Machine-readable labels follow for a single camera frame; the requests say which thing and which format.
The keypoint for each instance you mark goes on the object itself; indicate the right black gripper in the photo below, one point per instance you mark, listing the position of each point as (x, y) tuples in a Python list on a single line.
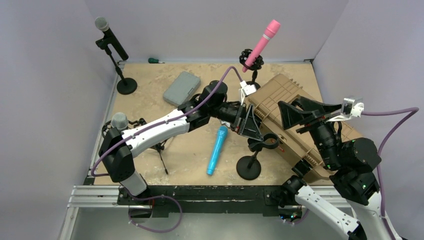
[(289, 115)]

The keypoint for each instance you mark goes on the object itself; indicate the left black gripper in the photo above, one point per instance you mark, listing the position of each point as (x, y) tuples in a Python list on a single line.
[(244, 124)]

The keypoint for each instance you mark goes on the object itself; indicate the blue microphone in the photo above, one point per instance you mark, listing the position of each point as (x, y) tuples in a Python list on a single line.
[(216, 151)]

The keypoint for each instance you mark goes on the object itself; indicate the round-base mic stand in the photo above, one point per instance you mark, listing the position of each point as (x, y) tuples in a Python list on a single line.
[(125, 85), (249, 167)]

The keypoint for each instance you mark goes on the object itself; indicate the shock-mount mic stand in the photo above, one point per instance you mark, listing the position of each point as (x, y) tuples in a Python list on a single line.
[(255, 66)]

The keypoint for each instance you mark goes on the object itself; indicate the pink microphone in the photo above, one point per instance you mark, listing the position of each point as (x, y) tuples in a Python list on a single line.
[(270, 31)]

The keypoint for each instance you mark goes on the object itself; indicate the black tripod shock-mount stand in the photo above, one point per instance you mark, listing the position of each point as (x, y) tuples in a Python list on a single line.
[(159, 147)]

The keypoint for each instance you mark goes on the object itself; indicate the silver microphone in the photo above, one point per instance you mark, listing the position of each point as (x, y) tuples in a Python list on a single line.
[(120, 121)]

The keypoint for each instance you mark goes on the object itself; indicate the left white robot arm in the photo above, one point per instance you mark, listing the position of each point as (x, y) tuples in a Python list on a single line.
[(120, 147)]

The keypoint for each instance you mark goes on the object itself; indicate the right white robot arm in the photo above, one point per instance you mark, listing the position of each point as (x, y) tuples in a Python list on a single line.
[(352, 162)]

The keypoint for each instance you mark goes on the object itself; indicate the black handheld microphone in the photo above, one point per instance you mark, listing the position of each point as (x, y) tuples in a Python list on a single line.
[(109, 38)]

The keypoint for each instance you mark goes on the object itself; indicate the tan plastic tool case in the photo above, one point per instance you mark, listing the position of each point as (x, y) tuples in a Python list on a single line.
[(293, 147)]

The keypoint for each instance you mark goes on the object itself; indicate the grey plastic case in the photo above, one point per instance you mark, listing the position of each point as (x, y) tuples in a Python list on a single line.
[(181, 89)]

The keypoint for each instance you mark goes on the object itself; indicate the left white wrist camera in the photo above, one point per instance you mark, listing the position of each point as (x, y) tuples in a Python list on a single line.
[(245, 90)]

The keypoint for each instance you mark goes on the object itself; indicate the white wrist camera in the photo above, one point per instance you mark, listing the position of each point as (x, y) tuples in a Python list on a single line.
[(351, 107), (245, 90)]

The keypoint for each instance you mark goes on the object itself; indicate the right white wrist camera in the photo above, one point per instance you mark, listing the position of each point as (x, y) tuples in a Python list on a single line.
[(351, 107)]

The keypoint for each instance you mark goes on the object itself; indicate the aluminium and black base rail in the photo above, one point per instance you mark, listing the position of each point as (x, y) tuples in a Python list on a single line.
[(162, 200)]

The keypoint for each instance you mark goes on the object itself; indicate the green handle screwdriver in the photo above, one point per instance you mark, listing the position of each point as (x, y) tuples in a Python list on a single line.
[(152, 60)]

